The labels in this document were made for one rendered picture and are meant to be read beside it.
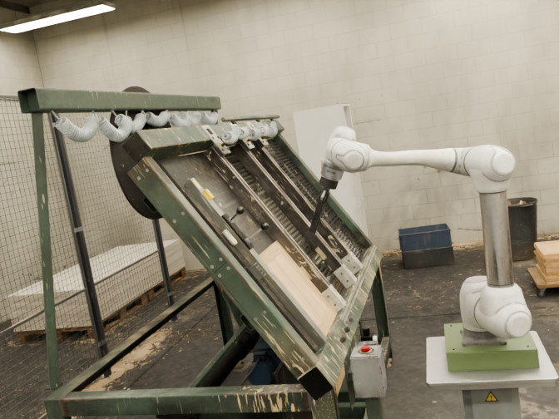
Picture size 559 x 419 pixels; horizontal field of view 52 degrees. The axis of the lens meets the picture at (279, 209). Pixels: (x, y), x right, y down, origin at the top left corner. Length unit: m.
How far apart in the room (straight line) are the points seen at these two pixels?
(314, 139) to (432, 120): 1.92
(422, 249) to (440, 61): 2.48
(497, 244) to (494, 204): 0.15
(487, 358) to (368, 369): 0.52
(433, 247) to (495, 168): 4.85
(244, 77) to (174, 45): 1.15
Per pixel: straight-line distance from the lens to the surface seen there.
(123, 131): 3.18
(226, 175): 3.03
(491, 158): 2.28
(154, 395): 2.76
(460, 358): 2.60
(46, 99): 2.74
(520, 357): 2.61
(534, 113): 8.04
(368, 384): 2.42
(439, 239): 7.08
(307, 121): 6.67
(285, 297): 2.62
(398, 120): 7.94
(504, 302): 2.41
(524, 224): 7.02
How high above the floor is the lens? 1.85
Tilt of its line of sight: 7 degrees down
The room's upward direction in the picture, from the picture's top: 9 degrees counter-clockwise
